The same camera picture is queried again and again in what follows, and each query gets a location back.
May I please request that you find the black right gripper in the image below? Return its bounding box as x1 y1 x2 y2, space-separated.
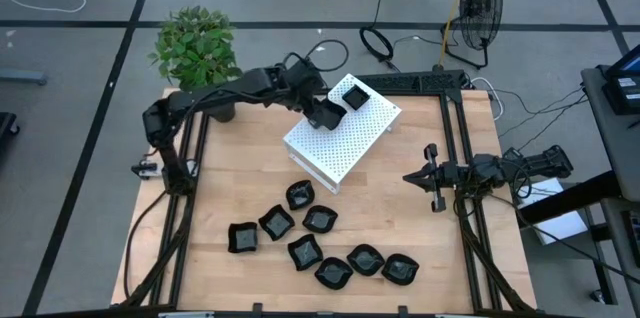
403 143 474 214

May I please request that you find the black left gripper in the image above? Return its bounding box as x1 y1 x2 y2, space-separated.
292 60 337 127

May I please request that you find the black wavy square plate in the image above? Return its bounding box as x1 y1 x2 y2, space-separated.
227 221 260 254
257 203 296 242
314 98 348 132
286 233 325 272

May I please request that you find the small black square plate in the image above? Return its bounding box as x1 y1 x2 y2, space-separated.
341 84 372 112

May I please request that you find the black oval leaf plate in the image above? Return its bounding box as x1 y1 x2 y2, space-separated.
346 243 386 277
285 179 317 212
381 252 421 287
313 256 355 291
301 204 340 235

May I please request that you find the white perforated metal riser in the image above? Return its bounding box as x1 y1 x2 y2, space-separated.
282 72 403 195

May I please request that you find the black plant pot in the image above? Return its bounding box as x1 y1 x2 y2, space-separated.
202 101 237 123

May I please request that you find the black desk crossbar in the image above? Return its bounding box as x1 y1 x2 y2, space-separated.
517 170 621 227

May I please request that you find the white box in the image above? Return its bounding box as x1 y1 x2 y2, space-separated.
514 177 590 247

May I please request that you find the green leafy plant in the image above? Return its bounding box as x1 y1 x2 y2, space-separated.
148 5 245 92

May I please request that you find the black floor fan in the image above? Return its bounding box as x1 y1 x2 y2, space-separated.
439 0 505 70

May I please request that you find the grey desk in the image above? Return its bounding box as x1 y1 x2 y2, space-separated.
580 65 640 279

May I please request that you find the black laptop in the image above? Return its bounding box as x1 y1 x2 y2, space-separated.
602 43 640 117

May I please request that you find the grey furniture foot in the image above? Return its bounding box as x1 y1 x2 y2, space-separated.
0 69 49 87

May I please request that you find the black caster base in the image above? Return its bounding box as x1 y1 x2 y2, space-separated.
0 111 21 142

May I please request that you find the coiled black floor cable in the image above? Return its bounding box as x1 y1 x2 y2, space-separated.
358 0 401 73

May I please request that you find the black aluminium table frame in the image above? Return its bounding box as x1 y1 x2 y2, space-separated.
119 68 539 318

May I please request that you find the short white cable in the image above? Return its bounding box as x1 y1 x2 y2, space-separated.
469 76 505 123

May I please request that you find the yellow floor cable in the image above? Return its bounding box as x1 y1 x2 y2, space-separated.
438 0 476 69

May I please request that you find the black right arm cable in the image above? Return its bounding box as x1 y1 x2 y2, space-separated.
487 192 640 287

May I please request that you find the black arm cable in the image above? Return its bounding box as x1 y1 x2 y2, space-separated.
487 192 640 287
122 187 171 304

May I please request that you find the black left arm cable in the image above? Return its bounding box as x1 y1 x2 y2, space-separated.
122 187 171 304

